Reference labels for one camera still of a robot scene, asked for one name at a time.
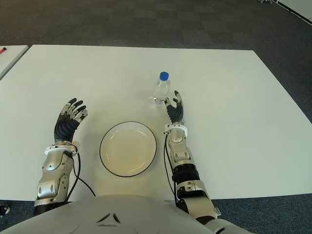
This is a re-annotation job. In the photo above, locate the robot left hand black silver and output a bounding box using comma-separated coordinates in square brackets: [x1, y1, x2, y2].
[53, 97, 88, 142]

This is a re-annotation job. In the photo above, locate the robot right hand black silver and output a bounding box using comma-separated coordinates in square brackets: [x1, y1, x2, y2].
[164, 90, 185, 126]

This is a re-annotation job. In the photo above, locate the clear water bottle blue cap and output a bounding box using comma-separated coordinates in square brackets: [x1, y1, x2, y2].
[152, 71, 171, 105]

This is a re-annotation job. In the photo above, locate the white plate black rim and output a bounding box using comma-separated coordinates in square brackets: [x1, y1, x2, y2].
[99, 121, 158, 177]

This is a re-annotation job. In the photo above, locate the white side table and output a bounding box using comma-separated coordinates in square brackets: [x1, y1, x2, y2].
[0, 45, 30, 81]

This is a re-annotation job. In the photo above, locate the grey robot torso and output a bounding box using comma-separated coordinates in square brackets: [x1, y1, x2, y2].
[0, 194, 215, 234]

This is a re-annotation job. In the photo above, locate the black caster wheel base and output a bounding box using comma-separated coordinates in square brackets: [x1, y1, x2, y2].
[0, 204, 11, 218]

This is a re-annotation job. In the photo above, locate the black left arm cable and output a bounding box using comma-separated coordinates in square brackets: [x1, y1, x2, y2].
[65, 146, 97, 203]

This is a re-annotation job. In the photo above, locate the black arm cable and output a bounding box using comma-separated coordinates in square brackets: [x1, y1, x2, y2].
[163, 135, 180, 203]
[65, 146, 97, 203]

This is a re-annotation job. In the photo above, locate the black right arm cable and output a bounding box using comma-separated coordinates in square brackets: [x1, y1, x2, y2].
[163, 135, 180, 203]

